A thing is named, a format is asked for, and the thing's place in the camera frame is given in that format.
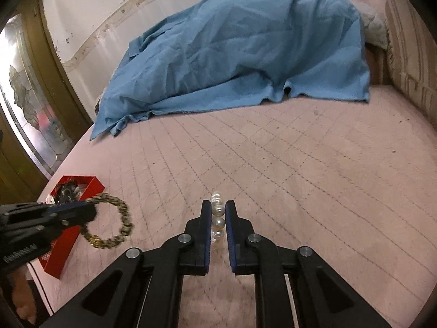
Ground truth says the left hand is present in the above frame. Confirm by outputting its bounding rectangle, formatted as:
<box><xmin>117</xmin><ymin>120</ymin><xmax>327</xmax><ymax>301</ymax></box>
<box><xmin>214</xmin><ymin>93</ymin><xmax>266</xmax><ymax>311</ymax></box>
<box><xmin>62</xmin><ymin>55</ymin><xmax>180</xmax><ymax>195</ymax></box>
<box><xmin>8</xmin><ymin>268</ymin><xmax>37</xmax><ymax>325</ymax></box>

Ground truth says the striped beige pillow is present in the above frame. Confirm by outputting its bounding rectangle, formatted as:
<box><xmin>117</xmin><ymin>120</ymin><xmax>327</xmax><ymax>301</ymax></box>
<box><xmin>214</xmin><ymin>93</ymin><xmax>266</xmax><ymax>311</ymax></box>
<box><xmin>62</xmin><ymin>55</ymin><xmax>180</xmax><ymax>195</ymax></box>
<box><xmin>385</xmin><ymin>0</ymin><xmax>436</xmax><ymax>127</ymax></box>

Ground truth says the white pearl bracelet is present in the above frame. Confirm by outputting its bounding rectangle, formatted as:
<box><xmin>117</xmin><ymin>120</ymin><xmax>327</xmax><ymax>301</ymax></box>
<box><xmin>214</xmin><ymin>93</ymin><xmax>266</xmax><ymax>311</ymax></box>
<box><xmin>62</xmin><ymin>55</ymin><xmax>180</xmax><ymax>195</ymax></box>
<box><xmin>209</xmin><ymin>190</ymin><xmax>226</xmax><ymax>247</ymax></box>

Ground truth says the grey black organza scrunchie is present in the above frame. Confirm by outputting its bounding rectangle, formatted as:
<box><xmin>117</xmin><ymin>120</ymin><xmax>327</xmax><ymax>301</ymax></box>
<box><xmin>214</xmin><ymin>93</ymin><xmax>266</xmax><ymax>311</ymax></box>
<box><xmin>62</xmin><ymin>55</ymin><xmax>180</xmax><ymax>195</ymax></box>
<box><xmin>53</xmin><ymin>181</ymin><xmax>85</xmax><ymax>204</ymax></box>

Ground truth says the pink quilted mattress cover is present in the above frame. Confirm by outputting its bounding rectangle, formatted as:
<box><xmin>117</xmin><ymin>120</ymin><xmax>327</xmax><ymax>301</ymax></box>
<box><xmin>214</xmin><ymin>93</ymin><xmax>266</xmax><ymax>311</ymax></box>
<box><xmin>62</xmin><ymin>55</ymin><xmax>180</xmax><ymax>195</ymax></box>
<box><xmin>29</xmin><ymin>87</ymin><xmax>436</xmax><ymax>327</ymax></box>

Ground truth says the leopard print hair tie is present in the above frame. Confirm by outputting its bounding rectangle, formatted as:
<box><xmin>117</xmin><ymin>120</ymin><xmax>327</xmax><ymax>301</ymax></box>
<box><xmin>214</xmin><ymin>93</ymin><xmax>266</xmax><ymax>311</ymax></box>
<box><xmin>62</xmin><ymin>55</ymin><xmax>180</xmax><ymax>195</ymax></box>
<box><xmin>78</xmin><ymin>192</ymin><xmax>135</xmax><ymax>250</ymax></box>

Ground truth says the red cardboard tray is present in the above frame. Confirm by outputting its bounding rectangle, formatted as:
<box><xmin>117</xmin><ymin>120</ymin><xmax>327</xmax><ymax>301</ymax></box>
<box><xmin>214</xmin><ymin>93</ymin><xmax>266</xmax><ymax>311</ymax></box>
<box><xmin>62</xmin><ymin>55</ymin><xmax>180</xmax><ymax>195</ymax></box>
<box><xmin>39</xmin><ymin>175</ymin><xmax>104</xmax><ymax>279</ymax></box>

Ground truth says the wooden door with glass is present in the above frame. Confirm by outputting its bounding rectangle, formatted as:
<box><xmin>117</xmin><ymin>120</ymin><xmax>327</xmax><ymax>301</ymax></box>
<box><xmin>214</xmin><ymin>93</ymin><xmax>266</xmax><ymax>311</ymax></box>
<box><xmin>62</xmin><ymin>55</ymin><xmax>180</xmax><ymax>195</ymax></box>
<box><xmin>1</xmin><ymin>0</ymin><xmax>91</xmax><ymax>204</ymax></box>

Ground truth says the blue cloth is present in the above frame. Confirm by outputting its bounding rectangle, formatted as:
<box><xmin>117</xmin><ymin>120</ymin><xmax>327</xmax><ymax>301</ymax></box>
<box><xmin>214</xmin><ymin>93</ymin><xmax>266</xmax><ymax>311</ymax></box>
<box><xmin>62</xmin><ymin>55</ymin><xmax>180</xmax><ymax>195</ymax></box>
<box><xmin>91</xmin><ymin>0</ymin><xmax>370</xmax><ymax>138</ymax></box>

